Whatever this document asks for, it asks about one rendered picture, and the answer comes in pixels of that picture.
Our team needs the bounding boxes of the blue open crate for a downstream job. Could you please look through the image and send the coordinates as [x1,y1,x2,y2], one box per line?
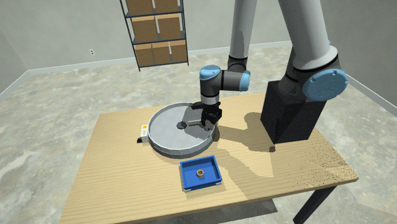
[180,155,222,193]

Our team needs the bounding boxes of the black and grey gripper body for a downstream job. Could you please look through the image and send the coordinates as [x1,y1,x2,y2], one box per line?
[201,101,222,125]

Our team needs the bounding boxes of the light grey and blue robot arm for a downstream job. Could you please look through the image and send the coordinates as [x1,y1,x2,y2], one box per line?
[191,0,348,110]

